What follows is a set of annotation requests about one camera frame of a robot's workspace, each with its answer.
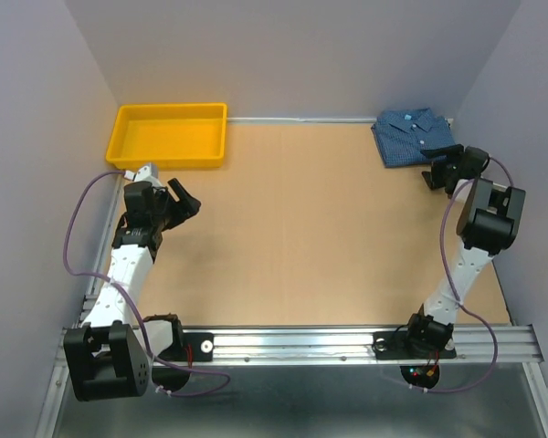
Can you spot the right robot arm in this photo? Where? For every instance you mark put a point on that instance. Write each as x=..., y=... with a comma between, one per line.
x=488, y=225

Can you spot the aluminium mounting rail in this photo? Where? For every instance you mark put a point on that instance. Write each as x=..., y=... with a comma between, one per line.
x=352, y=345

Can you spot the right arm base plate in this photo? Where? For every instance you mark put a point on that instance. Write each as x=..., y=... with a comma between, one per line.
x=395, y=345

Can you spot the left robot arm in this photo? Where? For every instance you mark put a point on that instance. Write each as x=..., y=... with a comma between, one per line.
x=108, y=355

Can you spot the yellow plastic bin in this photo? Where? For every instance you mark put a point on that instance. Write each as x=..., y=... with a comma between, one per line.
x=172, y=136

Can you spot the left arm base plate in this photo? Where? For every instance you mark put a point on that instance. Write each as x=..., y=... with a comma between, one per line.
x=190, y=346

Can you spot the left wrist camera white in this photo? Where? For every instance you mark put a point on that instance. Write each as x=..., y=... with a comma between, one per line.
x=147, y=173

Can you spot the blue plaid long sleeve shirt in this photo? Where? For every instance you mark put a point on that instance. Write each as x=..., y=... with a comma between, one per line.
x=401, y=136

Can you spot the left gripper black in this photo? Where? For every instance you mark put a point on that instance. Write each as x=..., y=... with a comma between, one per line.
x=185, y=207

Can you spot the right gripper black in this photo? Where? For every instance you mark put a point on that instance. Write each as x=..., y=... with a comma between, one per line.
x=432, y=177

